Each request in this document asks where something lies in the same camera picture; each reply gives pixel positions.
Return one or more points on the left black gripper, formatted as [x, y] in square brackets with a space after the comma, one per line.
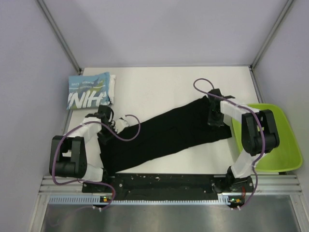
[105, 140]

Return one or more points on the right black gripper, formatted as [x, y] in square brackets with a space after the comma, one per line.
[213, 123]

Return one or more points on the black t shirt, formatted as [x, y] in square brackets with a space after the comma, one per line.
[162, 135]

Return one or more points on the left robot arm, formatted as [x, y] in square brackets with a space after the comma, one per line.
[68, 155]

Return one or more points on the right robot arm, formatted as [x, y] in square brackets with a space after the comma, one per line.
[259, 134]

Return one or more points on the folded blue printed t shirt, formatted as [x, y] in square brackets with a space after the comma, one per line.
[88, 91]

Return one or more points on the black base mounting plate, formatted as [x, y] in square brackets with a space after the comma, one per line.
[173, 186]

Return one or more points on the green plastic bin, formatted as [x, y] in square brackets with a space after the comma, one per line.
[286, 157]

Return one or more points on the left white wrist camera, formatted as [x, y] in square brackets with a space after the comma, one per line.
[120, 124]

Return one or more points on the light blue cable duct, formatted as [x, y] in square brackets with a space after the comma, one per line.
[103, 200]

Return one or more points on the aluminium front rail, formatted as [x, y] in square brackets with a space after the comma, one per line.
[267, 185]

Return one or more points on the right aluminium frame post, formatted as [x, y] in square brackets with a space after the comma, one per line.
[279, 21]

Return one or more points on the aluminium frame post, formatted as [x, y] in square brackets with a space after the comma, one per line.
[279, 21]
[60, 38]

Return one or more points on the left aluminium frame post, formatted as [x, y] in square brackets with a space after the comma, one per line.
[60, 38]

